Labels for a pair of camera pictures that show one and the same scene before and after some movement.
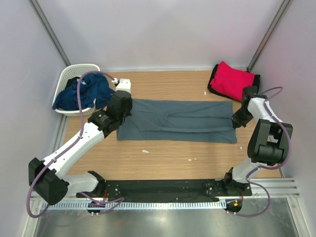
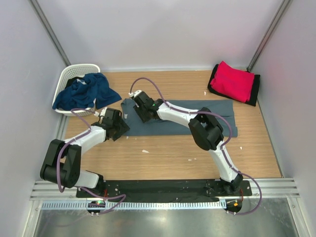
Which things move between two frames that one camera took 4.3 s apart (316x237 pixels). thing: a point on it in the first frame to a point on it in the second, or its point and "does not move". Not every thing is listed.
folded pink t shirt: x=231 y=81 does not move
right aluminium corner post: x=269 y=32 does not move
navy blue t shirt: x=95 y=89 does not move
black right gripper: x=237 y=122 to x=138 y=110
